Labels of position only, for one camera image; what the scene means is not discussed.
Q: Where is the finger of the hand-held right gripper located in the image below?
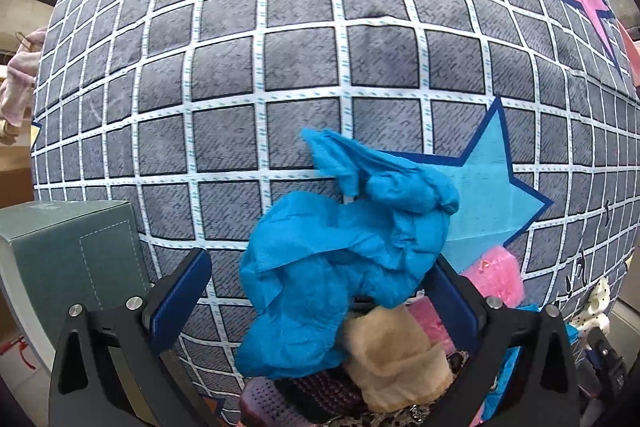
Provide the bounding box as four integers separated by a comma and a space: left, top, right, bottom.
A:
586, 331, 630, 404

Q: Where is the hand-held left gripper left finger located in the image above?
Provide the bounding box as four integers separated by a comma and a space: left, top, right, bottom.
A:
50, 248, 221, 427

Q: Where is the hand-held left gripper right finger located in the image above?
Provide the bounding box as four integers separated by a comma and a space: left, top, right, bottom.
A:
430, 257, 581, 427

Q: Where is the beige knitted sock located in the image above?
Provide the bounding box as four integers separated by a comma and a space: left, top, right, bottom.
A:
341, 309, 453, 413

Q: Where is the grey storage box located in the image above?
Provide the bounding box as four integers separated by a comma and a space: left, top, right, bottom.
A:
0, 199, 151, 323

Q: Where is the white polka dot cloth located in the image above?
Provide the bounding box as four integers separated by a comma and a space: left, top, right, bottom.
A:
570, 277, 613, 333

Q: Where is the dark purple knit cloth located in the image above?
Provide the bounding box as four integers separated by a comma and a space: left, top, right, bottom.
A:
239, 369, 368, 427

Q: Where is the grey grid blanket with stars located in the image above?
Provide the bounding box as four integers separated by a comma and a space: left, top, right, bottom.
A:
30, 0, 640, 427

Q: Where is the pink towel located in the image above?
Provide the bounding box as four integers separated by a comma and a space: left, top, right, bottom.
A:
0, 29, 48, 128

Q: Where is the pink plastic basin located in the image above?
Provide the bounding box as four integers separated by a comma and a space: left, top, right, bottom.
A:
619, 18, 640, 85

